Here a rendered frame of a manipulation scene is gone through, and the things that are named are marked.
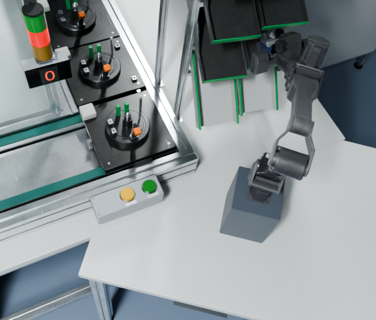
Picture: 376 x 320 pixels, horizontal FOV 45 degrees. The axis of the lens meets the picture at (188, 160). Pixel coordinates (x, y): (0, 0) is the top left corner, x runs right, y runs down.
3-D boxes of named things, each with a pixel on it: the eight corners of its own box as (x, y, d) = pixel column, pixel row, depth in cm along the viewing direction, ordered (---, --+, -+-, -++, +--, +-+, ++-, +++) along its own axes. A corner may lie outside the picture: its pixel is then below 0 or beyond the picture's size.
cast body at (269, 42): (274, 61, 134) (286, 58, 127) (260, 65, 133) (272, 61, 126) (267, 32, 133) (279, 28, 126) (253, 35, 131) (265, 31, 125)
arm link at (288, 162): (304, 181, 93) (314, 151, 93) (270, 169, 93) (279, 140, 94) (278, 183, 125) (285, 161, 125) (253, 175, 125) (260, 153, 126)
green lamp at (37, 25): (49, 30, 112) (46, 15, 107) (29, 35, 110) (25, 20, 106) (44, 16, 114) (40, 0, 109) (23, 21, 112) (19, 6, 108)
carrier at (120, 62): (145, 89, 157) (147, 65, 147) (77, 110, 150) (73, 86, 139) (120, 40, 167) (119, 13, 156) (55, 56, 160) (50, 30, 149)
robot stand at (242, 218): (261, 244, 144) (280, 220, 127) (218, 233, 145) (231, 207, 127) (267, 204, 151) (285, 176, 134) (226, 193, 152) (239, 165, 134)
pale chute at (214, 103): (234, 120, 151) (239, 123, 147) (195, 127, 148) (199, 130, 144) (227, 32, 142) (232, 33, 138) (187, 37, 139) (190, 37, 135)
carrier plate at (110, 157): (176, 149, 147) (176, 146, 145) (105, 174, 140) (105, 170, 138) (147, 93, 157) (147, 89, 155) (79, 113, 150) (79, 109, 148)
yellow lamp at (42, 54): (55, 58, 120) (53, 45, 116) (36, 63, 119) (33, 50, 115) (49, 44, 122) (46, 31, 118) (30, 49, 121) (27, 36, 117)
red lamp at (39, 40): (53, 45, 116) (49, 30, 112) (33, 49, 115) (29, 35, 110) (46, 31, 118) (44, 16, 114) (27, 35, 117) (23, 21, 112)
